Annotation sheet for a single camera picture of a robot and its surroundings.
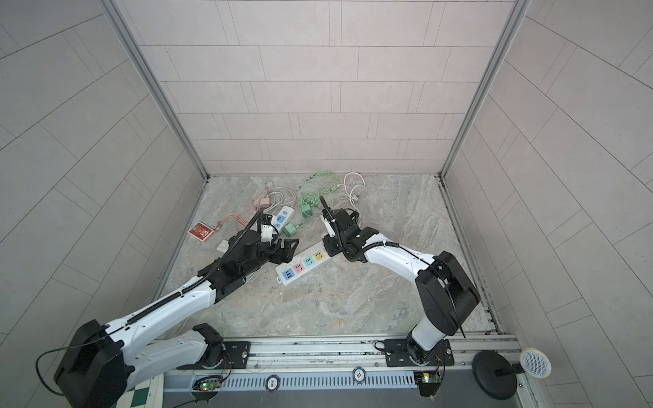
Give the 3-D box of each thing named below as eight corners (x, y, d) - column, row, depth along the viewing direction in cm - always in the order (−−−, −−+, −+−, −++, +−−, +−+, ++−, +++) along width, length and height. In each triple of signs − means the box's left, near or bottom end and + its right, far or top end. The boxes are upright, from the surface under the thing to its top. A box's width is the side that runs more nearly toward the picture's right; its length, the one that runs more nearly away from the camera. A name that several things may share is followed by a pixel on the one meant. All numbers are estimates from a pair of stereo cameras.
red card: (189, 234, 98) (187, 231, 96) (201, 223, 101) (199, 220, 100) (202, 242, 96) (199, 239, 94) (213, 231, 99) (211, 227, 98)
